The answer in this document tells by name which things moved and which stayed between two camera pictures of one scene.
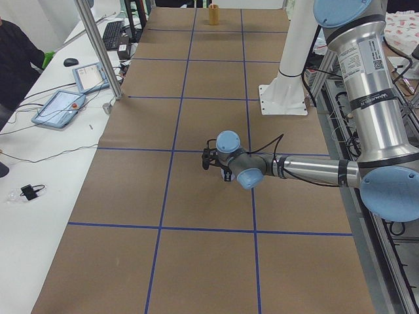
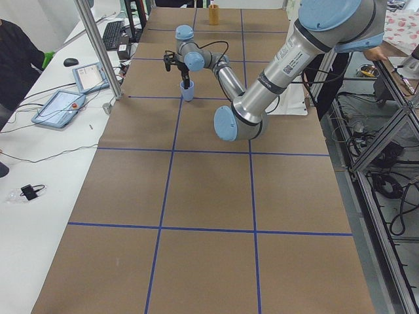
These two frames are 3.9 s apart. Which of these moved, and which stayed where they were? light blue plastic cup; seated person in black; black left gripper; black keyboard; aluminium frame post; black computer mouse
Moved: light blue plastic cup; black left gripper
Stayed: aluminium frame post; black keyboard; black computer mouse; seated person in black
